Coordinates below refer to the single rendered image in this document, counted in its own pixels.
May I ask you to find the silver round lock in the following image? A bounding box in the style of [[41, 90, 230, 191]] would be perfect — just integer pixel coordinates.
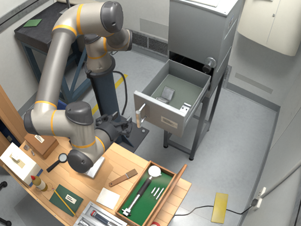
[[204, 57, 216, 69]]

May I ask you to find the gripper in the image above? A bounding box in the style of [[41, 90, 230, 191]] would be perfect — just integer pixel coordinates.
[[95, 112, 133, 147]]

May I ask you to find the green flat plate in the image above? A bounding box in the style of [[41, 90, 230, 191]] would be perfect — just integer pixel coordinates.
[[23, 18, 43, 28]]

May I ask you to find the grey gauge cabinet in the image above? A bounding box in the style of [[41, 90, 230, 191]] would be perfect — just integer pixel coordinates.
[[163, 0, 246, 161]]

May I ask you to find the green notebook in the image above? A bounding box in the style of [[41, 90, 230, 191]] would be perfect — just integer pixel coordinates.
[[48, 184, 84, 217]]

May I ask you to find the grey wall vent grille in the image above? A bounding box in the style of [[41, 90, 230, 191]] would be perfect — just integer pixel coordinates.
[[130, 30, 169, 57]]

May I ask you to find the white cloth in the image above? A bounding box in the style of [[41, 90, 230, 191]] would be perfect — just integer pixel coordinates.
[[95, 187, 121, 210]]

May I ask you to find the white bottle brown cap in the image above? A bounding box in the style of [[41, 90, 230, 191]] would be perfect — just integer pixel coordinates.
[[30, 175, 48, 192]]

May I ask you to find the grey cabinet drawer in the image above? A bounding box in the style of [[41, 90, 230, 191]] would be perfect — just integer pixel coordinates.
[[133, 58, 212, 138]]

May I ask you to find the black silver cylindrical tool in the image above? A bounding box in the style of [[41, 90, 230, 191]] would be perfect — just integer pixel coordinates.
[[90, 210, 120, 226]]

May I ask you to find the dark surface plate blue stand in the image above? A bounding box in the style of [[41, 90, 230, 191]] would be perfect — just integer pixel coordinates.
[[14, 0, 95, 105]]

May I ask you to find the grey open small case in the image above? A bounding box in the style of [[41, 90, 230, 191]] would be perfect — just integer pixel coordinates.
[[155, 86, 176, 105]]

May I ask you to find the white wall socket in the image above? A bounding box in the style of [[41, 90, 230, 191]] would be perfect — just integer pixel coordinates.
[[250, 187, 267, 210]]

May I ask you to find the silver drawer handle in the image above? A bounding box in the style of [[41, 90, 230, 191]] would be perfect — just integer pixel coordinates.
[[135, 103, 149, 129]]

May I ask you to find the black magnifying glass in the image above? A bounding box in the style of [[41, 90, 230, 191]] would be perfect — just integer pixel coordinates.
[[46, 153, 69, 173]]

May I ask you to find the grey metal V cradle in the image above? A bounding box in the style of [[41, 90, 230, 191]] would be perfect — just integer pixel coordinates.
[[85, 156, 105, 179]]

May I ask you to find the white tool tray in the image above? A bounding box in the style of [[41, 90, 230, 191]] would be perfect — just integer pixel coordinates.
[[74, 201, 127, 226]]

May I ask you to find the yellow floor mat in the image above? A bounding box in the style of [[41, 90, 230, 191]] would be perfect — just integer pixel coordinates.
[[210, 192, 229, 224]]

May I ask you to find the wooden case green lining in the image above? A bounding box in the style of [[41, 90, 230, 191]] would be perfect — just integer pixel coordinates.
[[114, 161, 188, 226]]

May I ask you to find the white box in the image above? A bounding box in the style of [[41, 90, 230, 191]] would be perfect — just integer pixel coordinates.
[[0, 142, 42, 187]]

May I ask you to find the cream wall cabinet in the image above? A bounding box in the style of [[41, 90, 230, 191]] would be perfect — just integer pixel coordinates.
[[237, 0, 301, 57]]

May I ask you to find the brown cardboard box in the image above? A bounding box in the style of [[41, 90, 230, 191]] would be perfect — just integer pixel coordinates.
[[24, 133, 59, 160]]

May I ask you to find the brown wooden brush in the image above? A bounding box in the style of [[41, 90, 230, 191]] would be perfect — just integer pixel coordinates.
[[108, 168, 139, 188]]

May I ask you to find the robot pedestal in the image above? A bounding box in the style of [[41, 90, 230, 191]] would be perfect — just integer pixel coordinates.
[[85, 61, 150, 148]]

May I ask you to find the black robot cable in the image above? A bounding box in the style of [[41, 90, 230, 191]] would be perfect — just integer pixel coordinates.
[[112, 70, 129, 116]]

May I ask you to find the yellow pencil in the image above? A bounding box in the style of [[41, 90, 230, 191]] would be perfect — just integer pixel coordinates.
[[53, 188, 78, 218]]

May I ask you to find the black power cable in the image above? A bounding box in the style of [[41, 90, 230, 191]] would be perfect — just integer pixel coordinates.
[[175, 199, 259, 216]]

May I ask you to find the brown wooden panel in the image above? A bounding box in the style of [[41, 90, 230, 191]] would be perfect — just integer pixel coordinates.
[[0, 84, 30, 149]]

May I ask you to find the dial bore gauge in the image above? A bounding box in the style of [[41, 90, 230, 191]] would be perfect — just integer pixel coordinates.
[[121, 165, 163, 217]]

